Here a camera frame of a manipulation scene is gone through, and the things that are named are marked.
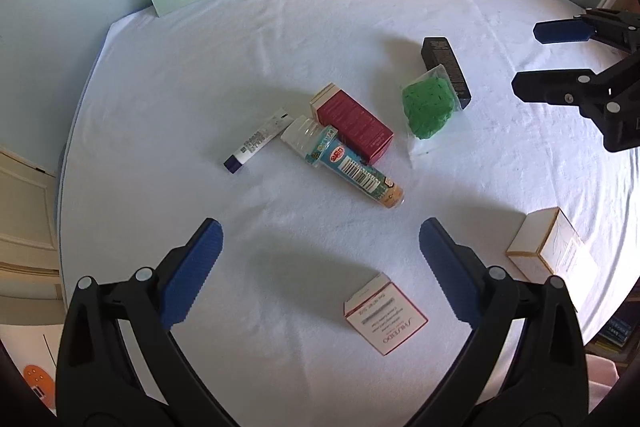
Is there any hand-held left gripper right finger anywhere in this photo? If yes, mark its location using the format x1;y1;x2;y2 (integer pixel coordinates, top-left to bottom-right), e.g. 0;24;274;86
395;217;591;427

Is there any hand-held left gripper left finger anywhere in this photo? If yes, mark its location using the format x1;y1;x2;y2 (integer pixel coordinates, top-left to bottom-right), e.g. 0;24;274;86
55;218;251;427

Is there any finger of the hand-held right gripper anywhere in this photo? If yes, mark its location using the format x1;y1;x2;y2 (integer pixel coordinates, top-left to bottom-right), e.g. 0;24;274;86
533;8;640;56
511;54;640;152

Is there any green sponge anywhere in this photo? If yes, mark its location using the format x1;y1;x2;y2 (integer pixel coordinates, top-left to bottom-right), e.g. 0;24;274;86
401;64;463;158

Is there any white box with red trim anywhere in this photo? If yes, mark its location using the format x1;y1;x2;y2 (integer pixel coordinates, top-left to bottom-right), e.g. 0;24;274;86
343;272;429;356

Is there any white box with gold trim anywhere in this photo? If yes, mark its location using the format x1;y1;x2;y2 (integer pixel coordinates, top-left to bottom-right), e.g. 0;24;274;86
506;207;598;293

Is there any black carton box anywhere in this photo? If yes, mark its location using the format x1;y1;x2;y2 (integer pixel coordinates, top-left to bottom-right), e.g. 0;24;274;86
421;37;473;110

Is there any white tube, dark cap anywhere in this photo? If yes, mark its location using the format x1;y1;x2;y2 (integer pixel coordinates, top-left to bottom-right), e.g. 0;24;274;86
223;108;295;172

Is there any clear tube with colourful label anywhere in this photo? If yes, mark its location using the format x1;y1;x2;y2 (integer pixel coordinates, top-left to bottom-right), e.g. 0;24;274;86
280;116;405;209

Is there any blue patterned box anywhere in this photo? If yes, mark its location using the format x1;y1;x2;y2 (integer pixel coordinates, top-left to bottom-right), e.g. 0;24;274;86
597;317;632;349

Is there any cream cabinet door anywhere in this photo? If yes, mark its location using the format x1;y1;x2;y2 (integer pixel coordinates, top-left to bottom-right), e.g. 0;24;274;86
0;147;66;325

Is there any dark red carton box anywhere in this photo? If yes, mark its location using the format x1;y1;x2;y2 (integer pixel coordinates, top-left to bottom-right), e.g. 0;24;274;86
309;82;394;166

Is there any pink cloth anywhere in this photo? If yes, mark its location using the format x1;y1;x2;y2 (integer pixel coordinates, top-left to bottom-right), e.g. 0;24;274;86
585;354;621;408

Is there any orange patterned object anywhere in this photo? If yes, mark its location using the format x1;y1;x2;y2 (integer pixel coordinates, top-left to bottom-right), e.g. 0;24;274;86
22;363;56;410

